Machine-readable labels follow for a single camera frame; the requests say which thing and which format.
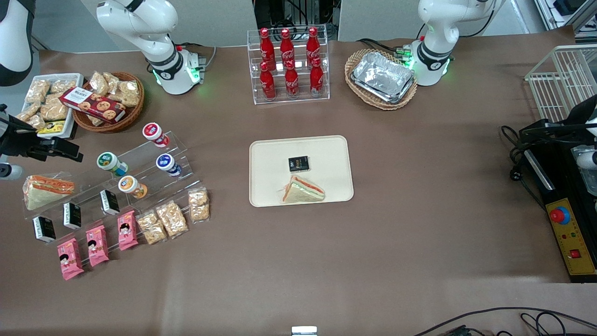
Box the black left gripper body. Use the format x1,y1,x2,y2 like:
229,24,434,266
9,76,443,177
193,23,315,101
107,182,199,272
565,95,597,140

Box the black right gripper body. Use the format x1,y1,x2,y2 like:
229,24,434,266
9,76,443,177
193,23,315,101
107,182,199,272
0,105,46,161

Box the green cap gum bottle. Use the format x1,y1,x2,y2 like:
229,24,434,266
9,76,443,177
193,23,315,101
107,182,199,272
97,152,129,177

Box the orange cap gum bottle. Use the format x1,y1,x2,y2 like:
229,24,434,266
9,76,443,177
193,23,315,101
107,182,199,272
118,175,148,199

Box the white rectangular tray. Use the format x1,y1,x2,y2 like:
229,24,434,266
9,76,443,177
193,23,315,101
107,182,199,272
16,73,84,140

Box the red cap gum bottle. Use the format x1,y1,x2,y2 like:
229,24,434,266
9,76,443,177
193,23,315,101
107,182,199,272
142,122,170,148

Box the blue cap gum bottle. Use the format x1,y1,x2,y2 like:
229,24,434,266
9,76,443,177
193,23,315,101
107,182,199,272
156,153,182,177

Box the aluminium foil tray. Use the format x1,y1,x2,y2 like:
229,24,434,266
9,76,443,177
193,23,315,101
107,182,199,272
351,51,416,104

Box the beige plastic tray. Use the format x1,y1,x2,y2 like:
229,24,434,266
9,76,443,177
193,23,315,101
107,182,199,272
249,135,354,207

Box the yellow snack packet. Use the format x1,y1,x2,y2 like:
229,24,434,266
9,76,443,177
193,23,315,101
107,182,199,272
37,120,66,136

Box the wrapped triangle sandwich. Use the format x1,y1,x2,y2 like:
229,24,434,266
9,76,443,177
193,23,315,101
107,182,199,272
22,175,76,211
281,175,326,204

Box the red cookie box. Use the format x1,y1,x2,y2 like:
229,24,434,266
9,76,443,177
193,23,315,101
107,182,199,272
59,87,126,124

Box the small black carton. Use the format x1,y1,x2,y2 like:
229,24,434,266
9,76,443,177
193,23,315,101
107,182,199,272
33,216,56,243
63,202,82,229
100,189,120,216

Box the clear acrylic stepped display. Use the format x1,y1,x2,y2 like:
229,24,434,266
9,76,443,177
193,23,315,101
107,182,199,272
22,131,202,248

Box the round wicker basket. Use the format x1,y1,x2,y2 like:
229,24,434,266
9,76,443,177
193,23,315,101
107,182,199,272
72,71,145,133

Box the pink snack packet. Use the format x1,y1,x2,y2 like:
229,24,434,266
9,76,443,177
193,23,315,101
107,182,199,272
117,210,139,251
86,225,110,267
57,238,85,280

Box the black yellow control box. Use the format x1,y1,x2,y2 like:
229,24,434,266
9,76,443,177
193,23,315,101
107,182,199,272
522,140,597,283

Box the oval wicker basket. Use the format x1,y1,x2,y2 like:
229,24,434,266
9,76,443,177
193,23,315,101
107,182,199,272
345,49,418,111

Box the red cola bottle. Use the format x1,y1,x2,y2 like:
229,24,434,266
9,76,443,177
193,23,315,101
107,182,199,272
285,60,299,98
306,27,321,66
259,62,277,100
280,28,295,69
310,57,324,97
259,28,276,70

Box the clear acrylic bottle rack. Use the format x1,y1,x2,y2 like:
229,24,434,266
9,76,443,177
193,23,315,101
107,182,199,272
247,24,330,105

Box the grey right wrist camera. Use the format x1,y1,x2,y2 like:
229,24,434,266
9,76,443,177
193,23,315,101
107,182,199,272
0,163,23,181

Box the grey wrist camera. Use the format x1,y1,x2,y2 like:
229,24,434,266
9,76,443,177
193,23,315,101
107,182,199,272
575,148,597,171
0,163,23,181

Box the white wire basket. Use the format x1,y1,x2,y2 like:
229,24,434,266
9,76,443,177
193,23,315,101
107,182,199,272
525,44,597,124

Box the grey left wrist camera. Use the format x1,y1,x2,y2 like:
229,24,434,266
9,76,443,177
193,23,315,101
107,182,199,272
575,148,597,171

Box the black cable with plug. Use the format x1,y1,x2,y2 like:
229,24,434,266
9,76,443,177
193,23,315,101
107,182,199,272
501,125,547,211

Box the metal shelf frame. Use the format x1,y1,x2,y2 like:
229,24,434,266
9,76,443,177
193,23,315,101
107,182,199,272
534,0,597,43

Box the grey base cable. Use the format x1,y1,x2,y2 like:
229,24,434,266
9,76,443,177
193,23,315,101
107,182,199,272
176,42,218,84

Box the long black cable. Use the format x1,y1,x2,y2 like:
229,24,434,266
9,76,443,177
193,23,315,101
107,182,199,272
413,307,597,336

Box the looped black cable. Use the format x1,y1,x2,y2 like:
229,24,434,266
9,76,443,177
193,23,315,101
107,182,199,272
520,312,597,336

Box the black base cables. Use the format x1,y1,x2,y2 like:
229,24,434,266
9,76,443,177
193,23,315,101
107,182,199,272
357,23,427,59

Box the black equipment with cables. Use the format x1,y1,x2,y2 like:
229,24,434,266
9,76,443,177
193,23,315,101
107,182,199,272
254,0,340,41

